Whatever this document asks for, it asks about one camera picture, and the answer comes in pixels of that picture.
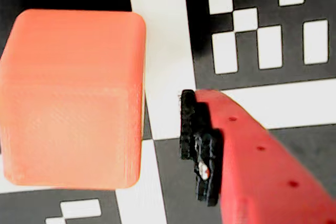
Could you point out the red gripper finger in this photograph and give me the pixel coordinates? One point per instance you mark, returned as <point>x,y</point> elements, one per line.
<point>262,182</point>

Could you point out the orange cube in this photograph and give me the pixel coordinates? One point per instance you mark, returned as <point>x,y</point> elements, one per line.
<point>71,103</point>

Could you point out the checkered marker board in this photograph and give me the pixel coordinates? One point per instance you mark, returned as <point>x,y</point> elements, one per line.
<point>162,24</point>

